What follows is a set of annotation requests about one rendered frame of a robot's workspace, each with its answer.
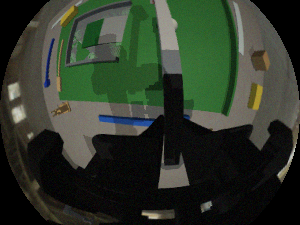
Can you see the green flat mat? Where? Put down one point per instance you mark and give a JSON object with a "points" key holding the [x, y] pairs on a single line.
{"points": [[204, 43]]}

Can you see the white golf ball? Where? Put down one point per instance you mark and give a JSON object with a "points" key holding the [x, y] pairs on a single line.
{"points": [[175, 24]]}

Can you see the tan cube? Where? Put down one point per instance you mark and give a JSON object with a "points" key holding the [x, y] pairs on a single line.
{"points": [[260, 60]]}

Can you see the red putter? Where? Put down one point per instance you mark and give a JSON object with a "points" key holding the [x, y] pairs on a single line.
{"points": [[172, 83]]}

